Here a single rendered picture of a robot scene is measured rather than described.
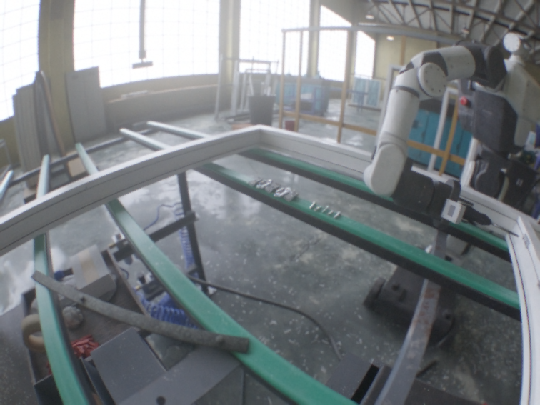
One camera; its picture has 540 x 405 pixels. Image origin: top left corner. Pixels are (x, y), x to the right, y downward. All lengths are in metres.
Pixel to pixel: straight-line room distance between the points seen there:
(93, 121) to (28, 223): 6.29
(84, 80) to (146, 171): 6.25
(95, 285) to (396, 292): 1.32
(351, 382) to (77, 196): 0.83
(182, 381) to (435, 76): 0.68
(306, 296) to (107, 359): 1.16
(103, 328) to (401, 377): 0.69
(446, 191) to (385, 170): 0.17
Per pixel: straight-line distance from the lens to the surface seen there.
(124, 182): 0.70
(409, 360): 0.40
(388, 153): 0.50
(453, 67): 0.65
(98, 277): 0.73
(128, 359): 0.55
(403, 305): 1.34
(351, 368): 0.65
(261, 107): 4.64
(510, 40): 0.97
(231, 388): 1.19
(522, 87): 0.86
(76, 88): 6.85
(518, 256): 0.72
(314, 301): 1.43
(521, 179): 4.39
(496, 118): 0.88
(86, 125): 6.89
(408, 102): 0.54
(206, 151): 0.81
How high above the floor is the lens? 1.15
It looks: 31 degrees down
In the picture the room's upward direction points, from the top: 2 degrees clockwise
